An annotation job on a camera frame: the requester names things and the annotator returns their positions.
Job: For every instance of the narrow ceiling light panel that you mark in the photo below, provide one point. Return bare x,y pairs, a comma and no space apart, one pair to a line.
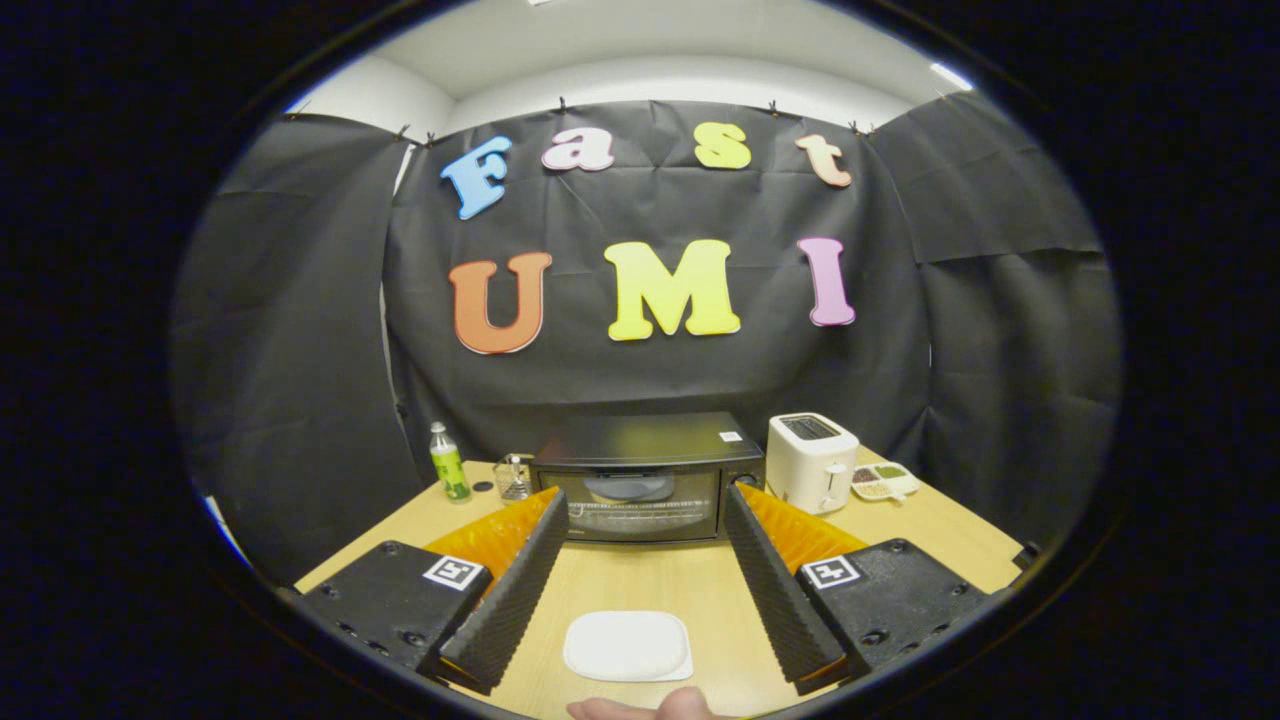
952,77

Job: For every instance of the white toaster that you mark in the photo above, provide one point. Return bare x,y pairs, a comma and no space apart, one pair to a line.
805,465

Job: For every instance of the white divided snack dish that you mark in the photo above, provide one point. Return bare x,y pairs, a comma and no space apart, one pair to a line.
885,482

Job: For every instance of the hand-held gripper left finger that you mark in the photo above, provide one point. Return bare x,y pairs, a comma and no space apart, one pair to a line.
515,590

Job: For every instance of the small clear glass cup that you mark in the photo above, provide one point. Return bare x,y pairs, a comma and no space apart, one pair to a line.
514,478

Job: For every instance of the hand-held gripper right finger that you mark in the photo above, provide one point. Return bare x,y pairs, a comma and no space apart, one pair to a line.
775,590

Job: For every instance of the black toaster oven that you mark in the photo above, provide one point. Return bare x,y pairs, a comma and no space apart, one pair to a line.
640,440

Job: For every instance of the white rectangular plate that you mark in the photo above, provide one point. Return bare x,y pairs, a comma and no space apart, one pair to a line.
628,645

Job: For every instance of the green label plastic bottle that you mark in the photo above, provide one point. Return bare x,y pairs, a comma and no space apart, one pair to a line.
449,470

